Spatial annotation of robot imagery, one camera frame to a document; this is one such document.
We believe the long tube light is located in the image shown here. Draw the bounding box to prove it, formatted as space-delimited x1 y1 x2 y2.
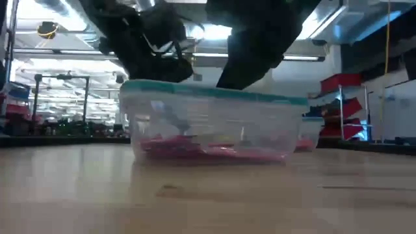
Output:
12 48 326 62

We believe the black background stand frame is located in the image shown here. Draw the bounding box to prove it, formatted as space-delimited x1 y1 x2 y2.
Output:
33 73 91 124

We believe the red storage bin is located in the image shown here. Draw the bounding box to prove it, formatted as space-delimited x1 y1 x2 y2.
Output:
320 73 362 94
321 96 363 120
320 124 365 141

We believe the yellow cable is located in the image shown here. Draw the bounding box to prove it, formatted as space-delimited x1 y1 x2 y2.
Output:
376 0 391 142

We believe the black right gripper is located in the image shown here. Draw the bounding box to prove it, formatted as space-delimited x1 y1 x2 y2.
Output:
216 22 303 91

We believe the cluttered storage shelf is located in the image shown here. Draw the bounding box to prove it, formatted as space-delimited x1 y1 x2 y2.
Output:
0 81 131 139

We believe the ceiling light panel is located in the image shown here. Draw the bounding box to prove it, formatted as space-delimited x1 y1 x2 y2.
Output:
185 22 233 42

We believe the metal shelf rack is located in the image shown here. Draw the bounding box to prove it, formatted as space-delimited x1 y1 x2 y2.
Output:
304 73 373 146

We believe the large clear plastic container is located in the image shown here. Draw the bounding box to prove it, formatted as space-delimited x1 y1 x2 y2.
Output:
295 116 325 153
118 79 309 166

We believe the black round device yellow cord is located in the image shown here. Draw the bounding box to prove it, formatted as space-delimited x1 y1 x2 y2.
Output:
36 20 60 40

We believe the long red candy packet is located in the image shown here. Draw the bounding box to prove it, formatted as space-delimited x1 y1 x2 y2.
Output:
139 135 209 160
194 144 289 165

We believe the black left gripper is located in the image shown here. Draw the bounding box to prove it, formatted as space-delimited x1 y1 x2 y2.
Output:
97 3 196 84

